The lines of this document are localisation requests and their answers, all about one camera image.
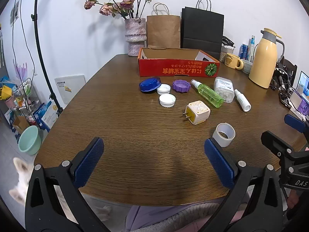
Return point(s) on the black light stand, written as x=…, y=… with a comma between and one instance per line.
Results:
x=39, y=41

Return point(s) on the cluttered storage cart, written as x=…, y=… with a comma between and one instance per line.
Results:
x=24, y=96

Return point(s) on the large white ribbed cap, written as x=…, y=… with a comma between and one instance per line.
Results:
x=167, y=99

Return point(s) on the white cat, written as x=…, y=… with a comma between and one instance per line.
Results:
x=20, y=174

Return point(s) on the clear spray bottle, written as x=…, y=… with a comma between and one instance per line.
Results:
x=252, y=48

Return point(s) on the yellow bear mug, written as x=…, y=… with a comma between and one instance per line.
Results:
x=231, y=61

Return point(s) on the yellow thermos jug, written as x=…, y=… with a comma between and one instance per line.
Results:
x=263, y=60

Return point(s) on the dark cabinet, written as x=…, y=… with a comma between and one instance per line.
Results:
x=2, y=46

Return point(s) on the black paper bag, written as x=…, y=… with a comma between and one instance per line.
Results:
x=201, y=29

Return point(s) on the black chair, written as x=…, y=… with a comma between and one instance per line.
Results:
x=289, y=70

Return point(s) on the purple ridged lid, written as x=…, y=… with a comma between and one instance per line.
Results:
x=181, y=85

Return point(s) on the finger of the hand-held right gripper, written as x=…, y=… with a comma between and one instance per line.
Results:
x=276, y=143
x=294, y=123

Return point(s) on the cream plug adapter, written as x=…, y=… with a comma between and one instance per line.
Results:
x=198, y=111

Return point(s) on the laptop screen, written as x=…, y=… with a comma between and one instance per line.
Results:
x=303, y=83

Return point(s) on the pink textured vase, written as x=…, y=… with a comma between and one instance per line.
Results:
x=135, y=36

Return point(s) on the green spray bottle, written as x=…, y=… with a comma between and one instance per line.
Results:
x=210, y=95

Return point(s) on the white purple box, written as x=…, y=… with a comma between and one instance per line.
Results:
x=300, y=102

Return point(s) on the small white bottle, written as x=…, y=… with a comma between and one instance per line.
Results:
x=242, y=100

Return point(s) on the white tape roll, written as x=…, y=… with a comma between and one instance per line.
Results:
x=223, y=140

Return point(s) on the wall photo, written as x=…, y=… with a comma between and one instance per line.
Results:
x=14, y=13

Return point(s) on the glass clip jar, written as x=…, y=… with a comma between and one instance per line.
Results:
x=227, y=50

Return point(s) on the clear cotton swab box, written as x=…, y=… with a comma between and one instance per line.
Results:
x=223, y=87

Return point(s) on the brown paper bag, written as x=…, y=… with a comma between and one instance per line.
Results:
x=164, y=31

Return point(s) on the person's purple grey clothing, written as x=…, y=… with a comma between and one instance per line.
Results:
x=169, y=220

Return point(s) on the grey bowl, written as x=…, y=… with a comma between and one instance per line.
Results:
x=246, y=67

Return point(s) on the blue round lid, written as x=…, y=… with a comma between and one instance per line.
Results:
x=149, y=83

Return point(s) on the small cardboard box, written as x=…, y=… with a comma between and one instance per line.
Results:
x=20, y=124

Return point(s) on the purple flower decoration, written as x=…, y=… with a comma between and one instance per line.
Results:
x=20, y=71

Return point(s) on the blue white carton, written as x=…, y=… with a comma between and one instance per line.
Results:
x=45, y=116

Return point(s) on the small white ribbed cap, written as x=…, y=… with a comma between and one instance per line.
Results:
x=163, y=89

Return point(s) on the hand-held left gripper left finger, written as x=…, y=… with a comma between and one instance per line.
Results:
x=88, y=162

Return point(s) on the red cardboard box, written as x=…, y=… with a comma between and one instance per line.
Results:
x=169, y=70

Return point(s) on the yellow toy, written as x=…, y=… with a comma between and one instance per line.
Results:
x=4, y=93

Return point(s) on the green plastic basin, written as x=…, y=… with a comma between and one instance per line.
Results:
x=29, y=141

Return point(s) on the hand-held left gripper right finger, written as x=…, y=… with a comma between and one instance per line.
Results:
x=218, y=162

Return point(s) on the blue drink can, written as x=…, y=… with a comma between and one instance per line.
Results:
x=243, y=50

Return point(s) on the white wall panel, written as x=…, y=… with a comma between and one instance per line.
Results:
x=70, y=89

